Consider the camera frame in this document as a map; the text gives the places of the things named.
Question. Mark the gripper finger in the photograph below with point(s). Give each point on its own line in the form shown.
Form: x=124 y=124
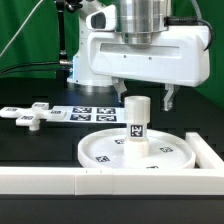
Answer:
x=171 y=91
x=119 y=86

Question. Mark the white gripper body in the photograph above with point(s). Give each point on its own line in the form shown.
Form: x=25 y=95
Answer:
x=176 y=56

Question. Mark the white round table top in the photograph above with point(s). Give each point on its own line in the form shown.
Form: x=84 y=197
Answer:
x=111 y=148

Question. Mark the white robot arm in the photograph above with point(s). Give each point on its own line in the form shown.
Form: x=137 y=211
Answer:
x=139 y=40

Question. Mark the white marker sheet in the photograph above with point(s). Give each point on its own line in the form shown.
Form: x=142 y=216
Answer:
x=84 y=114

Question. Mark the white cross-shaped table base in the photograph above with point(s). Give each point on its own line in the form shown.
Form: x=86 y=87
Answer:
x=31 y=117

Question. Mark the white L-shaped border fence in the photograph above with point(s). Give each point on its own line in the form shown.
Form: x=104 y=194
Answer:
x=206 y=179

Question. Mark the grey diagonal rod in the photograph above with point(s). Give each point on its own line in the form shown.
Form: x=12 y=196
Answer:
x=21 y=27

